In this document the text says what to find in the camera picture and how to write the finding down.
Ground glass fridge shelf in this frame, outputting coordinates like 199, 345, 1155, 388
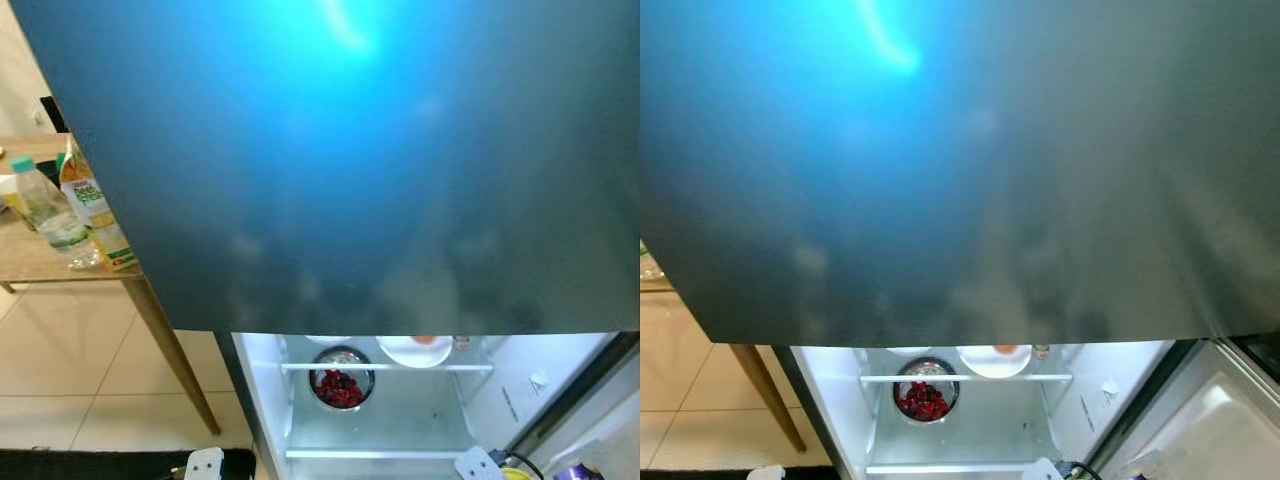
280, 361, 496, 376
860, 372, 1074, 387

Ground wooden table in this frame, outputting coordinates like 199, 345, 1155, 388
0, 133, 222, 437
640, 250, 807, 454

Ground black floor mat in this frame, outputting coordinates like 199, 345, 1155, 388
0, 447, 257, 480
640, 466, 836, 480

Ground steel bowl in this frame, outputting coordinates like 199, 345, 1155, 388
892, 356, 962, 423
308, 345, 377, 411

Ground red berries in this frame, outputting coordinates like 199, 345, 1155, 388
316, 370, 367, 409
900, 382, 951, 421

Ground white crisper cover shelf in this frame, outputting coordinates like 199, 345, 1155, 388
284, 447, 471, 462
865, 461, 1036, 475

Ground green yellow juice carton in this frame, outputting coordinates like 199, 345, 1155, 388
57, 138, 140, 273

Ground teal-capped clear water bottle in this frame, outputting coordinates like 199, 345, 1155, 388
9, 155, 102, 270

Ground green yellow noodle cup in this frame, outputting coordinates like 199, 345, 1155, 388
0, 173, 28, 218

